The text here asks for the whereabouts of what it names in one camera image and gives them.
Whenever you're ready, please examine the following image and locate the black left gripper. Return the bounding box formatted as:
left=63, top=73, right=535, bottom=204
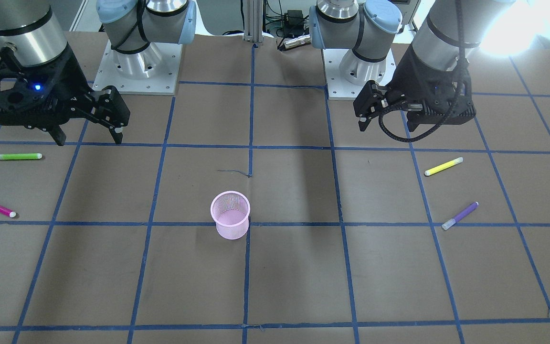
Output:
left=354, top=46, right=476, bottom=131

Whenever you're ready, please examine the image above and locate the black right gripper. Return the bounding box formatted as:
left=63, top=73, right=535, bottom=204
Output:
left=0, top=45, right=130, bottom=146

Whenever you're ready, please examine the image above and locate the purple pen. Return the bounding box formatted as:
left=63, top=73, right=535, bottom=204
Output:
left=441, top=201, right=479, bottom=231

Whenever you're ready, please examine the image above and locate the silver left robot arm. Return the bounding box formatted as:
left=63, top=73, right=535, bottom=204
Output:
left=308, top=0, right=513, bottom=142

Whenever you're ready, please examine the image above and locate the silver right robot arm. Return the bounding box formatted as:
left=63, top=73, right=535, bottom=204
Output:
left=0, top=0, right=198, bottom=146

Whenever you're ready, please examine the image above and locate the pink mesh cup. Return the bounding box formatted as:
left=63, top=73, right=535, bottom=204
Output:
left=210, top=190, right=251, bottom=240

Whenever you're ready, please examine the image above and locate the green pen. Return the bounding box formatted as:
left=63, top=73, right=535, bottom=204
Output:
left=0, top=153, right=43, bottom=161

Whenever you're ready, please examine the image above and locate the yellow pen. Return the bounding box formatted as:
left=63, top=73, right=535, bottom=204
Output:
left=424, top=157, right=464, bottom=176

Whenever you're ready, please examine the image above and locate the black power adapter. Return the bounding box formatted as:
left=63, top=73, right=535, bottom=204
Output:
left=282, top=10, right=305, bottom=30

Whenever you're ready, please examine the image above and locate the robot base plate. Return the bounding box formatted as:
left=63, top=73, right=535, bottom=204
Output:
left=322, top=49, right=396, bottom=101
left=93, top=42, right=183, bottom=96

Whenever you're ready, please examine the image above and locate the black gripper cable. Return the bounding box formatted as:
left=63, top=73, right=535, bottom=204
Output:
left=378, top=0, right=469, bottom=143

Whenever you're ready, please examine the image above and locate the aluminium frame post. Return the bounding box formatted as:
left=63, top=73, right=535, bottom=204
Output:
left=242, top=0, right=264, bottom=46

